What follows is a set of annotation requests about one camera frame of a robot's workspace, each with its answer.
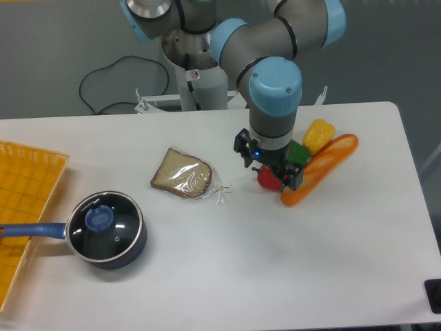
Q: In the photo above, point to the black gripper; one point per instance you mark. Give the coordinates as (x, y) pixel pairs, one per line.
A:
(275, 158)

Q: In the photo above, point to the glass pot lid blue knob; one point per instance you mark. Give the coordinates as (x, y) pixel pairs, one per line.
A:
(104, 225)

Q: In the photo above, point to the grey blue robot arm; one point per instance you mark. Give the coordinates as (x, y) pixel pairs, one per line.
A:
(259, 60)

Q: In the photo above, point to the red toy bell pepper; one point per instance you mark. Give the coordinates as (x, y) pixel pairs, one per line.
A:
(266, 179)

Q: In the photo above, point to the green toy bell pepper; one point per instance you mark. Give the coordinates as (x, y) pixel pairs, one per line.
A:
(298, 155)

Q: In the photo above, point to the yellow toy bell pepper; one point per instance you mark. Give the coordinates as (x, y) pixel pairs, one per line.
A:
(317, 136)

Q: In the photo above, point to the orange toy baguette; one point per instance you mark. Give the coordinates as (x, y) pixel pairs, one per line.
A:
(326, 161)

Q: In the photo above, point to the bagged brown bread slice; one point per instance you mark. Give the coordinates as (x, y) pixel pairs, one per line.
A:
(189, 178)

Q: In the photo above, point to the dark blue saucepan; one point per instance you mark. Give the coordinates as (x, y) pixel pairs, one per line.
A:
(113, 255)

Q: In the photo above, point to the black box at table edge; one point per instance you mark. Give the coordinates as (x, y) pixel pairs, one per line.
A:
(433, 291)

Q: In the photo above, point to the yellow woven basket tray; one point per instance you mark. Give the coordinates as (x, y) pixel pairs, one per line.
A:
(29, 177)

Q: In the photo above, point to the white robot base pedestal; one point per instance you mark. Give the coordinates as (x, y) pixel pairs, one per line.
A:
(202, 84)

